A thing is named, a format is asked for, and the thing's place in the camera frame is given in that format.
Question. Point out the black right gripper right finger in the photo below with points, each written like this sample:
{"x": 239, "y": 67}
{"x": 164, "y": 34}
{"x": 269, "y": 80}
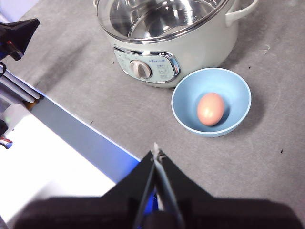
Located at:
{"x": 205, "y": 212}

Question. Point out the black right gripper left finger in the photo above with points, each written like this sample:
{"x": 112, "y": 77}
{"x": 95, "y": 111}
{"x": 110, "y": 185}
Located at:
{"x": 114, "y": 210}

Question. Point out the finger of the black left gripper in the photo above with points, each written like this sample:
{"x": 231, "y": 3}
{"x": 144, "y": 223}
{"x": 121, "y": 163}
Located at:
{"x": 19, "y": 33}

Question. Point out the glass lid with green knob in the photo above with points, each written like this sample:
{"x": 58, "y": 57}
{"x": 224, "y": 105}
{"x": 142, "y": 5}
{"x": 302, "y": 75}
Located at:
{"x": 114, "y": 16}

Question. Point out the brown egg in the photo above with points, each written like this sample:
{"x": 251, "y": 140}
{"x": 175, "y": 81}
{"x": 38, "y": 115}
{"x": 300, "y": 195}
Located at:
{"x": 210, "y": 109}

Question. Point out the pale green electric steamer pot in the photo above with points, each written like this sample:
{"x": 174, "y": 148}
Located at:
{"x": 202, "y": 52}

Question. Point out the blue ribbed bowl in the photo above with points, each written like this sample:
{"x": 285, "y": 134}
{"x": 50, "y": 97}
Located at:
{"x": 186, "y": 107}

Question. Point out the silver aluminium frame rails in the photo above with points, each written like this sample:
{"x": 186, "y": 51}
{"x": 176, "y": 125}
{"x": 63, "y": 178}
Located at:
{"x": 16, "y": 86}

